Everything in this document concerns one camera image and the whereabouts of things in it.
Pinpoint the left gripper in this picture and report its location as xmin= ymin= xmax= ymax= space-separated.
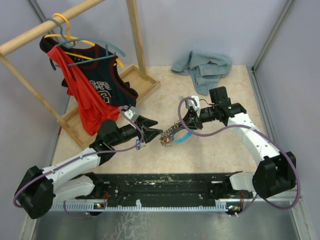
xmin=110 ymin=115 xmax=163 ymax=147

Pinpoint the keyring chain with keys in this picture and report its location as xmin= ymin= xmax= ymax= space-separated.
xmin=158 ymin=121 xmax=194 ymax=148

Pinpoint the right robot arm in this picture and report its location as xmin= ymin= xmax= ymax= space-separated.
xmin=178 ymin=86 xmax=297 ymax=199

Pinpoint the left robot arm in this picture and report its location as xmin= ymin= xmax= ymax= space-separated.
xmin=13 ymin=116 xmax=163 ymax=219

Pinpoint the wooden clothes rack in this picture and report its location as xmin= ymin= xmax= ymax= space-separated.
xmin=0 ymin=0 xmax=161 ymax=150

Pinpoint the red shirt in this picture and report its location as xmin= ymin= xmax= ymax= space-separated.
xmin=47 ymin=46 xmax=120 ymax=136

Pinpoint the light blue denim cloth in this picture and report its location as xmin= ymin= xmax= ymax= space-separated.
xmin=171 ymin=50 xmax=233 ymax=96

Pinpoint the navy basketball jersey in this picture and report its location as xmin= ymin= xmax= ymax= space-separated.
xmin=39 ymin=34 xmax=139 ymax=113

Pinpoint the teal clothes hanger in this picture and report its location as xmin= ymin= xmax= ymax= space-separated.
xmin=44 ymin=16 xmax=126 ymax=71

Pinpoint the yellow clothes hanger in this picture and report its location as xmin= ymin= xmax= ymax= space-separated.
xmin=44 ymin=13 xmax=126 ymax=63

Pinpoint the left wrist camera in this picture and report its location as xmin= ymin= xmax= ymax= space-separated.
xmin=123 ymin=106 xmax=140 ymax=123

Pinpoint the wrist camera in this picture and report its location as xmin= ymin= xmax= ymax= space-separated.
xmin=123 ymin=106 xmax=140 ymax=123
xmin=185 ymin=95 xmax=201 ymax=112

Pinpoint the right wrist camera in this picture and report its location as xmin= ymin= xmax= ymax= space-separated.
xmin=185 ymin=95 xmax=201 ymax=112

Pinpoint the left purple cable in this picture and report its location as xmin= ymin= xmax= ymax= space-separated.
xmin=13 ymin=105 xmax=145 ymax=219

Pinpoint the purple cable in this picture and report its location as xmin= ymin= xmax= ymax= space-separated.
xmin=13 ymin=105 xmax=145 ymax=219
xmin=177 ymin=97 xmax=301 ymax=217

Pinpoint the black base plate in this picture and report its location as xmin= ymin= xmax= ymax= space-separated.
xmin=80 ymin=172 xmax=253 ymax=208

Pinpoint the white cable duct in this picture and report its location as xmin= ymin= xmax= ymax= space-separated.
xmin=65 ymin=200 xmax=240 ymax=212

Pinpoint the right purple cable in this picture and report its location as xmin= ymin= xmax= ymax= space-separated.
xmin=177 ymin=97 xmax=301 ymax=217

